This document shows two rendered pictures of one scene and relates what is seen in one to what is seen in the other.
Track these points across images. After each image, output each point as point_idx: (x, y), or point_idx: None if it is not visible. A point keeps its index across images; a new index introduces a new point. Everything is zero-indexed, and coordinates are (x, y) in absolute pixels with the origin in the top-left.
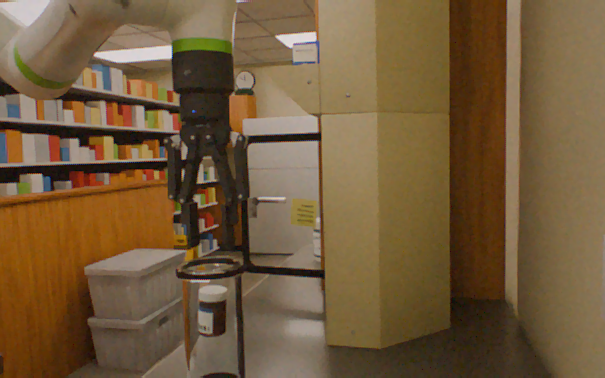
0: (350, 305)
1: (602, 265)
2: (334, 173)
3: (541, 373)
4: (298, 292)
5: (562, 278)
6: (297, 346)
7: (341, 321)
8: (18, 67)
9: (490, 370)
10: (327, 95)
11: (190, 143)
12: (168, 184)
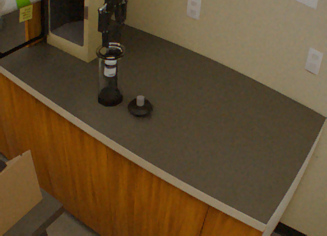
0: (96, 42)
1: (184, 2)
2: None
3: (149, 34)
4: (23, 54)
5: (151, 3)
6: (82, 69)
7: (92, 50)
8: (18, 4)
9: (140, 40)
10: None
11: (114, 8)
12: (103, 27)
